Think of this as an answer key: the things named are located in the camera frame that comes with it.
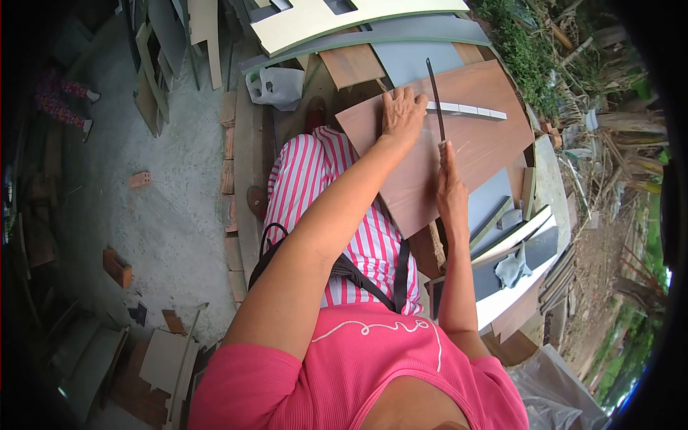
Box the grey cloth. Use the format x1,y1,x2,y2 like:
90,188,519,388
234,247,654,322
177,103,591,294
494,243,534,290

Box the brown wood-look panel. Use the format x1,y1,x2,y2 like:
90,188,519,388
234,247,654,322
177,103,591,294
335,59,535,240

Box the person's left fingers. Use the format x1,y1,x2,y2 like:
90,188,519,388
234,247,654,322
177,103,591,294
382,86,430,113

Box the stack of thin slats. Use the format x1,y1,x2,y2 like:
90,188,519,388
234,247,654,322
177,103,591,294
537,244,577,315

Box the small brown board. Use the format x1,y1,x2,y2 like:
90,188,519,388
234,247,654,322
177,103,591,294
318,43,387,90

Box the pile of board offcuts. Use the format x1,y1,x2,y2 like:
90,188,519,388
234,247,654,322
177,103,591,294
51,301,216,430

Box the clear plastic bag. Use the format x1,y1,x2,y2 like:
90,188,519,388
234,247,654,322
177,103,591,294
506,344,611,430

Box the person's right hand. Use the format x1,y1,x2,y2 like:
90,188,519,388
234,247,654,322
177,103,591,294
435,141,470,228

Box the cream board with cutouts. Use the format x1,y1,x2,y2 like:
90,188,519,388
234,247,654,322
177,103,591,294
250,0,470,58

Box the green bush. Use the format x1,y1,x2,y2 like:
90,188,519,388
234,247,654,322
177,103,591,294
470,0,562,116

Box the person's left hand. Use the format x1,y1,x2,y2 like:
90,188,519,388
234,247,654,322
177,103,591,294
381,86,430,149

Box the row of red bricks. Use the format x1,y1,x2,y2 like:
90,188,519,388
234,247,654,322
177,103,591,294
219,90,249,304

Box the person's right fingers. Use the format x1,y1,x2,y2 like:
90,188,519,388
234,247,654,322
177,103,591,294
438,141,459,183

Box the light grey panel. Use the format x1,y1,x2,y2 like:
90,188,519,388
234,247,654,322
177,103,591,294
371,40,466,88

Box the person's body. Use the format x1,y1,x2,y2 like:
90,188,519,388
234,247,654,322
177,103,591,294
188,223,530,430

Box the person's legs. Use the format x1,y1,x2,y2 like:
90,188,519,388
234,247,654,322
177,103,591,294
247,97,423,318

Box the orange hollow brick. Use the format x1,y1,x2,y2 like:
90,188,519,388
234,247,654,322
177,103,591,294
102,248,133,289

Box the long grey green-edged board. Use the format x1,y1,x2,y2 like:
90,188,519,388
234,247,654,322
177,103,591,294
241,13,491,75

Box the leaning board offcuts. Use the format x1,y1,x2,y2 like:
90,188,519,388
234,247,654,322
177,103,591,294
119,0,224,139

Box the white edge strip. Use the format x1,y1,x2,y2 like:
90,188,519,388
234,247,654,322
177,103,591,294
426,100,508,122

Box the thin dark blade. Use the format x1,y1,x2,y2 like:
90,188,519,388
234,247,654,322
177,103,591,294
426,57,447,145

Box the white plastic bag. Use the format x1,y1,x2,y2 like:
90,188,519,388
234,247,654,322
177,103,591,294
245,67,305,112

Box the dark grey white-edged board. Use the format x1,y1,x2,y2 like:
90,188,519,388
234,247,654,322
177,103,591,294
428,204,561,331

